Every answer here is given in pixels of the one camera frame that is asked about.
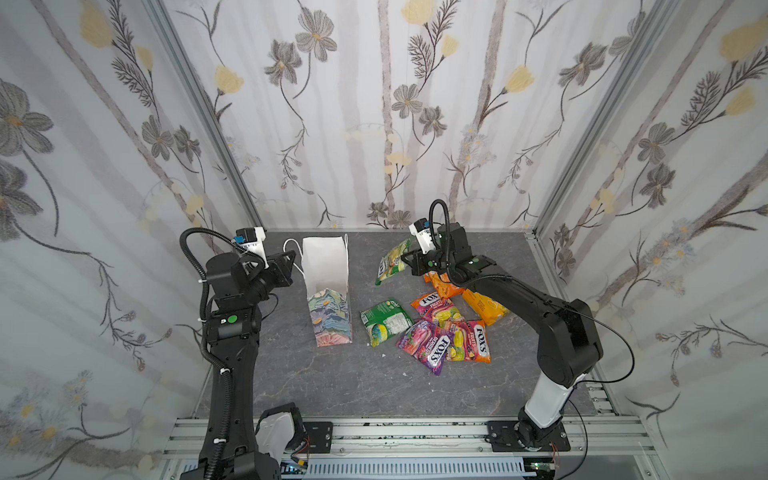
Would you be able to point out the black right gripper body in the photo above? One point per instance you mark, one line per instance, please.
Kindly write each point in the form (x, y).
(414, 261)

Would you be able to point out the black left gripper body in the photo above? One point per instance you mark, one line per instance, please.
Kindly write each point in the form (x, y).
(272, 277)

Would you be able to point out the yellow-green Fox's candy bag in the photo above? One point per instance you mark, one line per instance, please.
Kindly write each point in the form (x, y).
(392, 262)

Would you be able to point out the orange corn chips bag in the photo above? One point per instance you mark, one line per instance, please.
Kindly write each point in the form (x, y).
(443, 287)

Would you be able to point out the floral white paper bag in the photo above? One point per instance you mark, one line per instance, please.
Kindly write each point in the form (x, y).
(323, 263)

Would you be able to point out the green Fox's candy bag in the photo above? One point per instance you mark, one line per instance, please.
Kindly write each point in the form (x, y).
(384, 321)

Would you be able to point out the yellow mango gummy bag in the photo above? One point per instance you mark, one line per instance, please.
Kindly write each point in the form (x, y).
(487, 309)

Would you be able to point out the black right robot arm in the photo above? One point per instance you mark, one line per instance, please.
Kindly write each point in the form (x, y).
(568, 342)

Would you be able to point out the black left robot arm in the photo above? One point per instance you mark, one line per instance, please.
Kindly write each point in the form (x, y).
(236, 276)

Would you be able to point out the pink-yellow Fox's candy bag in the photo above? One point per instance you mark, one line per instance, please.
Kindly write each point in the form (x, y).
(438, 311)

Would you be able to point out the purple Fox's candy bag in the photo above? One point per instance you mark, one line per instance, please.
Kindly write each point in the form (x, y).
(427, 343)

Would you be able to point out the orange Fox's candy bag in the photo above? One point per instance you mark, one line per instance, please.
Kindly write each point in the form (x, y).
(470, 342)

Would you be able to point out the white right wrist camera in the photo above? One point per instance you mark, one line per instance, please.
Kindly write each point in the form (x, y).
(421, 229)

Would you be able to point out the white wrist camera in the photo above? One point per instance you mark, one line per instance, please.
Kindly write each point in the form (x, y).
(251, 240)
(421, 229)

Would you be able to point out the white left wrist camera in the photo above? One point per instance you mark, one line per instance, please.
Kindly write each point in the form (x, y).
(251, 240)

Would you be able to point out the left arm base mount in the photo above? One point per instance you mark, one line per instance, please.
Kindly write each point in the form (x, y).
(281, 432)

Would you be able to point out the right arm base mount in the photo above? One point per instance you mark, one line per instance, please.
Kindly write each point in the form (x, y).
(539, 424)

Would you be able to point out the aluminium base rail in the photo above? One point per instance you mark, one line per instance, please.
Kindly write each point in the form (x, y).
(600, 445)

